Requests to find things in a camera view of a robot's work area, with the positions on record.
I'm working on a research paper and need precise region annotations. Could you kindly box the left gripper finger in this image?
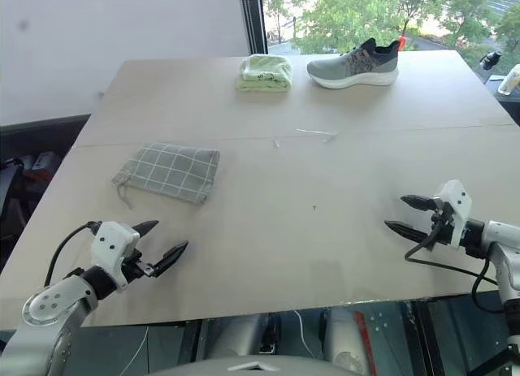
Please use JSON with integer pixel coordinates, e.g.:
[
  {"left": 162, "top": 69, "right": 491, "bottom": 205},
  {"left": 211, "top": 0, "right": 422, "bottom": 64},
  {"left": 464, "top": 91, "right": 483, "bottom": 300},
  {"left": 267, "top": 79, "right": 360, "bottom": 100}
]
[
  {"left": 153, "top": 240, "right": 190, "bottom": 278},
  {"left": 135, "top": 219, "right": 160, "bottom": 238}
]

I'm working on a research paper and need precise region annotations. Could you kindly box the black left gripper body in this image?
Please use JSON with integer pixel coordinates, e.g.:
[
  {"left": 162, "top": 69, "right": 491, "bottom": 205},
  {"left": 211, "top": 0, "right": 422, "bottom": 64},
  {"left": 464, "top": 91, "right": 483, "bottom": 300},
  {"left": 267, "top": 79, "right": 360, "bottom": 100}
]
[{"left": 119, "top": 249, "right": 158, "bottom": 290}]

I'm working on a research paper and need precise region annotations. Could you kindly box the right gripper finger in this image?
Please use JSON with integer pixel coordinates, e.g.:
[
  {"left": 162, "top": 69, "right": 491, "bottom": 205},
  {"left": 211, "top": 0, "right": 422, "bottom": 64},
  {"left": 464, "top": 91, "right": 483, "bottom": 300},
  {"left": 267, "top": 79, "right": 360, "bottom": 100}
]
[
  {"left": 383, "top": 219, "right": 432, "bottom": 246},
  {"left": 400, "top": 194, "right": 439, "bottom": 212}
]

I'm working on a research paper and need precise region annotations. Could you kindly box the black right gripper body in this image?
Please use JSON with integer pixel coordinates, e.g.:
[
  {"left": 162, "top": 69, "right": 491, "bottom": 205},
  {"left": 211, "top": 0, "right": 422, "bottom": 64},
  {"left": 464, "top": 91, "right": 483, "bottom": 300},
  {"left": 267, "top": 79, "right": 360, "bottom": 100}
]
[{"left": 423, "top": 202, "right": 455, "bottom": 248}]

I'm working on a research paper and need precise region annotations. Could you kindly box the red strip under table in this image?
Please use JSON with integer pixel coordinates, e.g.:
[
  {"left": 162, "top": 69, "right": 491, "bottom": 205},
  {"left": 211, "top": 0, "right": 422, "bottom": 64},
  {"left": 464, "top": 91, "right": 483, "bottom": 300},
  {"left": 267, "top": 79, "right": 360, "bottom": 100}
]
[{"left": 352, "top": 309, "right": 378, "bottom": 376}]

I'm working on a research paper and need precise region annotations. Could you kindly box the red and black box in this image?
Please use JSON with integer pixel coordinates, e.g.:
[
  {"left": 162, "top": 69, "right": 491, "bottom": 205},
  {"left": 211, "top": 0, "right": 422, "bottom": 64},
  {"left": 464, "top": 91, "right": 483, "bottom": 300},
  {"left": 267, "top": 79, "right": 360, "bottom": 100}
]
[{"left": 22, "top": 149, "right": 63, "bottom": 183}]

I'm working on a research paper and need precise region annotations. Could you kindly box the silver robot right leg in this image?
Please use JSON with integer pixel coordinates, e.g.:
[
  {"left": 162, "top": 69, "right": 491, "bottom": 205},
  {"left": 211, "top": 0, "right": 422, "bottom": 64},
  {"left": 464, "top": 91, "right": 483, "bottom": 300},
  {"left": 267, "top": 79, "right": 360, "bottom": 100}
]
[{"left": 322, "top": 308, "right": 371, "bottom": 374}]

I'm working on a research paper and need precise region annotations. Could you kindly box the dark side table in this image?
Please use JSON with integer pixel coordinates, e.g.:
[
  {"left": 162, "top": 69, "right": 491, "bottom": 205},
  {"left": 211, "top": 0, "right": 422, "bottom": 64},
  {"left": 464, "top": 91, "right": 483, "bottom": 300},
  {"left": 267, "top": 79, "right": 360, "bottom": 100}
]
[{"left": 484, "top": 72, "right": 520, "bottom": 127}]

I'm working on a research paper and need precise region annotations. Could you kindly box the grey robot torso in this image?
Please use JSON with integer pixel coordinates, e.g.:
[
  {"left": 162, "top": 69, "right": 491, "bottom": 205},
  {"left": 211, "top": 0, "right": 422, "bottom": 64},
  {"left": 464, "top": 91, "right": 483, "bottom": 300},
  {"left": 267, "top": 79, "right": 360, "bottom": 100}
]
[{"left": 148, "top": 351, "right": 345, "bottom": 376}]

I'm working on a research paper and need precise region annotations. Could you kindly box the black backpack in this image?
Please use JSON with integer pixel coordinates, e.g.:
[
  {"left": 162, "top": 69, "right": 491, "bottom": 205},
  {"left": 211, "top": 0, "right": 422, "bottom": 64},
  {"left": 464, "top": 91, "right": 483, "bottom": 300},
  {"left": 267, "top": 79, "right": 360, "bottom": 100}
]
[{"left": 0, "top": 156, "right": 26, "bottom": 267}]

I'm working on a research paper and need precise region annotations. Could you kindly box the grey sneaker with white sole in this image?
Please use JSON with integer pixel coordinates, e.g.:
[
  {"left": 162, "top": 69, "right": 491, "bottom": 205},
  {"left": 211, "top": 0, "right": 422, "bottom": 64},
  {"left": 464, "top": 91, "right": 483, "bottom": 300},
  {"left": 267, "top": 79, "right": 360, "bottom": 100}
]
[{"left": 305, "top": 37, "right": 401, "bottom": 90}]

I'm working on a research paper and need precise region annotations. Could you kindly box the small black device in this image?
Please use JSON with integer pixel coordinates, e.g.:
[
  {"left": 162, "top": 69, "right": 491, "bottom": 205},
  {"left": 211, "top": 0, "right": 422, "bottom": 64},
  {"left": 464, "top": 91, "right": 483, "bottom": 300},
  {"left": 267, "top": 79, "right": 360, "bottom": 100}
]
[{"left": 479, "top": 50, "right": 503, "bottom": 71}]

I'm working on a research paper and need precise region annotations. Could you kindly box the folded light green towel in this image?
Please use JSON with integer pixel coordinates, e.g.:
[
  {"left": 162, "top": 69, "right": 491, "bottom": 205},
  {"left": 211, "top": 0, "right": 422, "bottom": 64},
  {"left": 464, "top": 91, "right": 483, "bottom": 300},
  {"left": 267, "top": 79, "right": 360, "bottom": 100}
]
[{"left": 236, "top": 54, "right": 294, "bottom": 95}]

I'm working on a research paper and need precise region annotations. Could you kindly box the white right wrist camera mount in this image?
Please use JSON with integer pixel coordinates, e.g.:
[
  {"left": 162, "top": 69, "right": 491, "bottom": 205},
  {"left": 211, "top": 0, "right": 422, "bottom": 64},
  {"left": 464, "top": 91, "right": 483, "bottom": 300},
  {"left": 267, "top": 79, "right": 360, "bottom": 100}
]
[{"left": 431, "top": 179, "right": 473, "bottom": 249}]

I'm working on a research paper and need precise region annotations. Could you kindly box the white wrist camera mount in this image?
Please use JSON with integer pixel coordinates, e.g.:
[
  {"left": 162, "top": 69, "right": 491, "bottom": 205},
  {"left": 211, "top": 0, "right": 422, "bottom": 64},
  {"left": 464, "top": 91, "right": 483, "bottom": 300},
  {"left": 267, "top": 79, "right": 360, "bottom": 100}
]
[
  {"left": 431, "top": 179, "right": 473, "bottom": 249},
  {"left": 89, "top": 221, "right": 141, "bottom": 290}
]

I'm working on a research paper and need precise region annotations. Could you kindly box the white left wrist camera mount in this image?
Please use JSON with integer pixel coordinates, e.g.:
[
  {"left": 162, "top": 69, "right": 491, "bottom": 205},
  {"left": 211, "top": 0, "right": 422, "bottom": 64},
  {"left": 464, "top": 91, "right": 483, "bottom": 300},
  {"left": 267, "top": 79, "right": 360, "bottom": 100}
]
[{"left": 89, "top": 221, "right": 141, "bottom": 290}]

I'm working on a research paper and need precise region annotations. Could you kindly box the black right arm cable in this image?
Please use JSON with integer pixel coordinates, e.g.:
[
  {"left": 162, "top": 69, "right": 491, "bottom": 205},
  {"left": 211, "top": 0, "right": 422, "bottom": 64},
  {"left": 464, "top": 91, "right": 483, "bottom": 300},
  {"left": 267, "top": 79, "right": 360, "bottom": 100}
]
[{"left": 405, "top": 225, "right": 507, "bottom": 313}]

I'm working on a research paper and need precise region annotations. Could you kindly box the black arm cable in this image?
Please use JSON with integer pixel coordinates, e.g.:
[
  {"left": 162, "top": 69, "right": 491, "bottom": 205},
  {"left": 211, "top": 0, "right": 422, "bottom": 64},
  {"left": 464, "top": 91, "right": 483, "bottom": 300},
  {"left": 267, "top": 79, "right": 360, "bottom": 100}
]
[
  {"left": 405, "top": 225, "right": 507, "bottom": 313},
  {"left": 43, "top": 220, "right": 101, "bottom": 288}
]

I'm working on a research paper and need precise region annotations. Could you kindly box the grey checked drawstring pouch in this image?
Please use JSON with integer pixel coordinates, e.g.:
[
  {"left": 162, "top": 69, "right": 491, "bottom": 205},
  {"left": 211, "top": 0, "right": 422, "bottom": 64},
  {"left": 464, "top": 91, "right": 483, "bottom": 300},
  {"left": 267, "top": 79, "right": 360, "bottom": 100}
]
[{"left": 111, "top": 142, "right": 222, "bottom": 211}]

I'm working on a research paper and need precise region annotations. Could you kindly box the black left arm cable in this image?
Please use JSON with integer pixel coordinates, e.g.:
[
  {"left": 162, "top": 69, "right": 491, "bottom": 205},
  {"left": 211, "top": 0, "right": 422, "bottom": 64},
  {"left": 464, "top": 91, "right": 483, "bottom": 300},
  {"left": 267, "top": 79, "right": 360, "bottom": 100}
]
[{"left": 43, "top": 220, "right": 101, "bottom": 288}]

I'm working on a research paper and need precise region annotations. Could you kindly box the long white string scrap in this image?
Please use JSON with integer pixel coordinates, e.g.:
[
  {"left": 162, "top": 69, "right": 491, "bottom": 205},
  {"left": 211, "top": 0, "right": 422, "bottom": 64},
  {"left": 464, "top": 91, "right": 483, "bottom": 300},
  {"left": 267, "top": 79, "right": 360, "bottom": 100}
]
[{"left": 295, "top": 127, "right": 340, "bottom": 144}]

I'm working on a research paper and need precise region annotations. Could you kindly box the white cable under table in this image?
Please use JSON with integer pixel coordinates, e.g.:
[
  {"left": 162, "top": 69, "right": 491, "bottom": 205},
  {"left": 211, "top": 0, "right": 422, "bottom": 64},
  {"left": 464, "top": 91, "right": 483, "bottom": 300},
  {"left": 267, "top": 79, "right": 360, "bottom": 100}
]
[{"left": 293, "top": 309, "right": 314, "bottom": 357}]

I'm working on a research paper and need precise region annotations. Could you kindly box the black window frame post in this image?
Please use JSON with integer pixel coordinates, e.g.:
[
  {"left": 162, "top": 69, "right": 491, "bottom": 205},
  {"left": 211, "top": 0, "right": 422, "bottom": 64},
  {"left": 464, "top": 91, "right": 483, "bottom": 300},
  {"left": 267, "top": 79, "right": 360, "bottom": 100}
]
[{"left": 238, "top": 0, "right": 270, "bottom": 57}]

